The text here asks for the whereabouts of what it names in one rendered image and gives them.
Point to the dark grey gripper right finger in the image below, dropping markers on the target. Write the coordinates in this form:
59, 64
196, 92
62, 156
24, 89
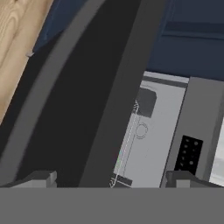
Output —
183, 178

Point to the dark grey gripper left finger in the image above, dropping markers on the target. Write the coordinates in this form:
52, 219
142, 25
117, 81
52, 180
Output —
35, 179

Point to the grey dishwasher door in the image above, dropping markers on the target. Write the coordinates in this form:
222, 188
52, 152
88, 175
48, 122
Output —
163, 122

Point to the dark grey curved column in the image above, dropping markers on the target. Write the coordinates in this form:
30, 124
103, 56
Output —
87, 102

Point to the navy blue cupboard front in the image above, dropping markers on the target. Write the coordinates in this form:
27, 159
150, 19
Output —
189, 52
58, 20

